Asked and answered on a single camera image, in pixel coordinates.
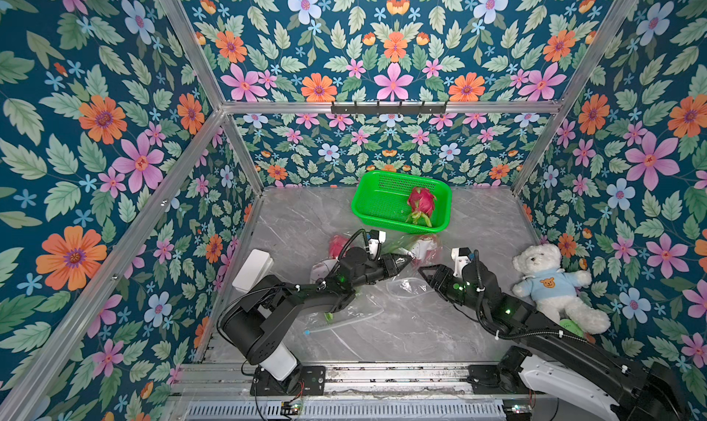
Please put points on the clear zip-top bag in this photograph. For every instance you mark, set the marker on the clear zip-top bag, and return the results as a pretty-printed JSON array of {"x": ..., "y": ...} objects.
[
  {"x": 393, "y": 246},
  {"x": 408, "y": 288},
  {"x": 363, "y": 308}
]

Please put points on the pink dragon fruit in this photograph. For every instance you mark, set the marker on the pink dragon fruit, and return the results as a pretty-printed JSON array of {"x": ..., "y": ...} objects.
[
  {"x": 424, "y": 249},
  {"x": 323, "y": 268},
  {"x": 422, "y": 204}
]

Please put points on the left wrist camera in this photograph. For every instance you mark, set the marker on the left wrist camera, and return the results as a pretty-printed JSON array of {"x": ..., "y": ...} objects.
[{"x": 375, "y": 240}]

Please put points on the green plastic basket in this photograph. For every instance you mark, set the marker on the green plastic basket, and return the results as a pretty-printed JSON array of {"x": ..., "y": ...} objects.
[{"x": 380, "y": 201}]

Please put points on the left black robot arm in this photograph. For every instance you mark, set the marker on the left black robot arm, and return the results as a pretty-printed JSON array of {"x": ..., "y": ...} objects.
[{"x": 257, "y": 323}]

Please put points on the white teddy bear blue shirt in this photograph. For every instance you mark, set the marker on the white teddy bear blue shirt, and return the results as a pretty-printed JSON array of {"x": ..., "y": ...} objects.
[{"x": 554, "y": 291}]

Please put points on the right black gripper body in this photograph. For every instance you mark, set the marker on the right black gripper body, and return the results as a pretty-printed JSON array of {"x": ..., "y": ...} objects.
[{"x": 436, "y": 277}]

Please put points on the aluminium front rail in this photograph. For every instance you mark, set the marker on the aluminium front rail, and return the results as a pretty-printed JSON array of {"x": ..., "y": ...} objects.
[{"x": 385, "y": 391}]

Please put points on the black hook rail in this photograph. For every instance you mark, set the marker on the black hook rail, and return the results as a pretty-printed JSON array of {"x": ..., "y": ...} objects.
[{"x": 388, "y": 108}]

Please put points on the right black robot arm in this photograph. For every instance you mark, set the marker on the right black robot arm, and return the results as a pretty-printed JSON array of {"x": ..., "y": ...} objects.
[{"x": 548, "y": 358}]

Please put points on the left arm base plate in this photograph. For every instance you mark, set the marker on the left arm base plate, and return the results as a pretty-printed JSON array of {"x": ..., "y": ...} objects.
[{"x": 305, "y": 380}]

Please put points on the green object behind bear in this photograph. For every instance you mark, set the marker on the green object behind bear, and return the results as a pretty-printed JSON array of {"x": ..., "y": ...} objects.
[{"x": 572, "y": 327}]

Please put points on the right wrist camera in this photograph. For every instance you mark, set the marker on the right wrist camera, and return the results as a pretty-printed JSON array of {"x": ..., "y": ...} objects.
[{"x": 461, "y": 257}]

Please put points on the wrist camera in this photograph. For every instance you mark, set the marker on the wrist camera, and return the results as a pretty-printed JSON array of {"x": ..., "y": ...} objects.
[
  {"x": 375, "y": 240},
  {"x": 461, "y": 257}
]

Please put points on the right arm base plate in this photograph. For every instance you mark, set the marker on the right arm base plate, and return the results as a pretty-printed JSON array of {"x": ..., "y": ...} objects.
[{"x": 496, "y": 379}]

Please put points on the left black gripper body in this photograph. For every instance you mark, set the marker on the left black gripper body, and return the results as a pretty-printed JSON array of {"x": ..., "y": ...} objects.
[{"x": 377, "y": 274}]

